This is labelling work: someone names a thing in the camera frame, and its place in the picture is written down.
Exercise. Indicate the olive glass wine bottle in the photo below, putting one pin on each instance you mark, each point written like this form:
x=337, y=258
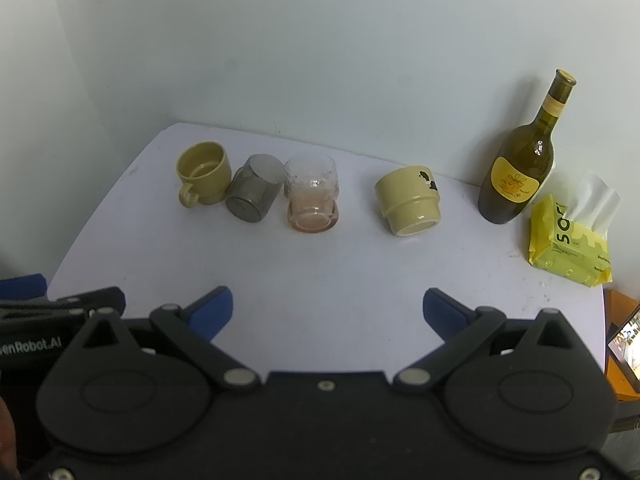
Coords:
x=517, y=175

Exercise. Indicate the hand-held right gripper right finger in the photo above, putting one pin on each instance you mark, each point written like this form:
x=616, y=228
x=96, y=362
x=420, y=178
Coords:
x=442, y=310

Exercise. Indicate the yellow tissue pack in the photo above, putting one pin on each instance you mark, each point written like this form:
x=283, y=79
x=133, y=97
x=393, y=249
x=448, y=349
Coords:
x=565, y=245

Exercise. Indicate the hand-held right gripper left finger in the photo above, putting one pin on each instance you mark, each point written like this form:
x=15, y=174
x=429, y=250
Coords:
x=214, y=307

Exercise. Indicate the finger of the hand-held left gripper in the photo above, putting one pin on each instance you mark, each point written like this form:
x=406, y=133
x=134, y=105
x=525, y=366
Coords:
x=95, y=300
x=22, y=287

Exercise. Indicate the pink textured glass cup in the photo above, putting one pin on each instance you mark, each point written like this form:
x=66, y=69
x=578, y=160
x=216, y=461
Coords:
x=312, y=200

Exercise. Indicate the tablet screen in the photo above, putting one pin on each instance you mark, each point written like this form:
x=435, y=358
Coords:
x=627, y=345

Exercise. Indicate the orange stand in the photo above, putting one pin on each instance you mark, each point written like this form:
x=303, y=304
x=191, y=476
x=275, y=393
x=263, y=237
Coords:
x=617, y=385

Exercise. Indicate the grey glass cup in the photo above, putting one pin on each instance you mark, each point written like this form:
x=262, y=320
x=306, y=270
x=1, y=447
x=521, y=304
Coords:
x=252, y=192

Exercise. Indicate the pale yellow chipped cup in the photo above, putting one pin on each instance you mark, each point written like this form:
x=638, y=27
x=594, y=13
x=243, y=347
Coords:
x=407, y=200

